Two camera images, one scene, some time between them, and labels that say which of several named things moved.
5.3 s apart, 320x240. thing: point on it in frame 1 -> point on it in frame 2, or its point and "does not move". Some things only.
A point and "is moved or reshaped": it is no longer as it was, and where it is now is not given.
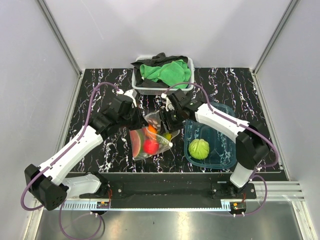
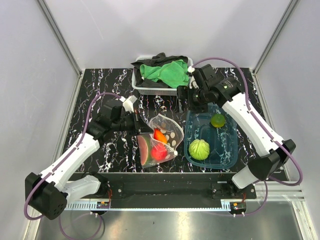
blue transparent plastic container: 222,152 does not move
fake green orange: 167,135 is moved or reshaped
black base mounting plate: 168,190 does not move
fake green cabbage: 199,149 does not move
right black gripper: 164,116 -> 185,92
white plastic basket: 155,90 does not move
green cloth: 175,72 does not move
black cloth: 159,60 does not move
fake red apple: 150,146 -> 158,152
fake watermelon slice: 137,142 -> 145,146
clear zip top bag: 149,141 is moved or reshaped
